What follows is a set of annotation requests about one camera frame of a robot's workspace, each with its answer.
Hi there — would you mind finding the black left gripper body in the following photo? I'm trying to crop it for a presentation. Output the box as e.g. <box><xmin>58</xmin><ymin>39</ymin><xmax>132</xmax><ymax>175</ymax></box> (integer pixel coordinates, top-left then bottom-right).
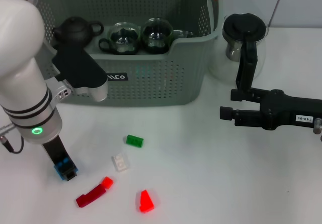
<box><xmin>41</xmin><ymin>135</ymin><xmax>69</xmax><ymax>165</ymax></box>

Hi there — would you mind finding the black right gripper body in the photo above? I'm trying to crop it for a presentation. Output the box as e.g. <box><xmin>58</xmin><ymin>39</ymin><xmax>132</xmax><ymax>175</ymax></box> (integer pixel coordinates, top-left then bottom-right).
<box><xmin>260</xmin><ymin>89</ymin><xmax>322</xmax><ymax>132</ymax></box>

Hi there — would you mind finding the blue toy brick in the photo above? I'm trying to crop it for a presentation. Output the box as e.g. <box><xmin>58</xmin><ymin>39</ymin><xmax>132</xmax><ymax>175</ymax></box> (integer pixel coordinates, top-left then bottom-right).
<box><xmin>53</xmin><ymin>157</ymin><xmax>81</xmax><ymax>182</ymax></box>

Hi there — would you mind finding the dark red long brick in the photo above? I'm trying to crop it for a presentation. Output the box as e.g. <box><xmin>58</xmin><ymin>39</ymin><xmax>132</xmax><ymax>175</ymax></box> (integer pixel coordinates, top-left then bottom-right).
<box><xmin>75</xmin><ymin>183</ymin><xmax>106</xmax><ymax>207</ymax></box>

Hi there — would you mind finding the green toy brick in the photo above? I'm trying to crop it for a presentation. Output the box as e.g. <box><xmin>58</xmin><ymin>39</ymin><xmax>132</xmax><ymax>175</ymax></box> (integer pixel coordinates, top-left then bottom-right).
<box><xmin>125</xmin><ymin>134</ymin><xmax>144</xmax><ymax>148</ymax></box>

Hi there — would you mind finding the grey perforated storage bin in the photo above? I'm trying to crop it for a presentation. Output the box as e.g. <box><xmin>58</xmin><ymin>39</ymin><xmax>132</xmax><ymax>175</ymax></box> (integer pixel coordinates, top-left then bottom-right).
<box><xmin>30</xmin><ymin>0</ymin><xmax>224</xmax><ymax>108</ymax></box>

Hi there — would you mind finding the small orange-red toy brick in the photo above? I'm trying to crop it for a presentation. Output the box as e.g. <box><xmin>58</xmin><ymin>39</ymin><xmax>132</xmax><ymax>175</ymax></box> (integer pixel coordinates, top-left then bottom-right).
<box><xmin>101</xmin><ymin>176</ymin><xmax>114</xmax><ymax>190</ymax></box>

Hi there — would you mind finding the clear white toy brick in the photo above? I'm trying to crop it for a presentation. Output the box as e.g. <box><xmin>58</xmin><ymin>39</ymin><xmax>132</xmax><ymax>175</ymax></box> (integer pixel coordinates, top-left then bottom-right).
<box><xmin>112</xmin><ymin>153</ymin><xmax>131</xmax><ymax>172</ymax></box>

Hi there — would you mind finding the glass carafe black lid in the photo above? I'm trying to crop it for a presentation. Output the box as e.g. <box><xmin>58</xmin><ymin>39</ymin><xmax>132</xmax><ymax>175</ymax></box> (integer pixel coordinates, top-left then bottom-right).
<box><xmin>207</xmin><ymin>12</ymin><xmax>269</xmax><ymax>91</ymax></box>

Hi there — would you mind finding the red sloped toy brick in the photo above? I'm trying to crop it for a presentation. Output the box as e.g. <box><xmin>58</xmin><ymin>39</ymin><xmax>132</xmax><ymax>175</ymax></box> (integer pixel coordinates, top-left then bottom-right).
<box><xmin>137</xmin><ymin>189</ymin><xmax>155</xmax><ymax>214</ymax></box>

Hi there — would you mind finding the black clay teapot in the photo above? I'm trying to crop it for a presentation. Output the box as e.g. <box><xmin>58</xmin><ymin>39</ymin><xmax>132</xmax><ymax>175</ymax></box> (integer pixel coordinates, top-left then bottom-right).
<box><xmin>53</xmin><ymin>17</ymin><xmax>104</xmax><ymax>47</ymax></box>

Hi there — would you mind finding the right gripper cable connector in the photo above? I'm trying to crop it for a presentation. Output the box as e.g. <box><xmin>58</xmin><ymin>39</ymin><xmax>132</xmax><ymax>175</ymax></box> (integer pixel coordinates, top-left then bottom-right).
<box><xmin>312</xmin><ymin>117</ymin><xmax>322</xmax><ymax>142</ymax></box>

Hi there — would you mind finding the gripper cable connector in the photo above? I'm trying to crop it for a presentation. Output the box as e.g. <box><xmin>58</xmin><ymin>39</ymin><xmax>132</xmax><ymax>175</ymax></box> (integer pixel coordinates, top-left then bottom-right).
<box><xmin>312</xmin><ymin>117</ymin><xmax>322</xmax><ymax>142</ymax></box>
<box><xmin>0</xmin><ymin>124</ymin><xmax>25</xmax><ymax>155</ymax></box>

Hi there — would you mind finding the left gripper cable connector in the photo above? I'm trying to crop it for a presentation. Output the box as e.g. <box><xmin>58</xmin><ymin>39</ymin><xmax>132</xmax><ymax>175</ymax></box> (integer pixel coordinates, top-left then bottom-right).
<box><xmin>0</xmin><ymin>124</ymin><xmax>25</xmax><ymax>155</ymax></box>

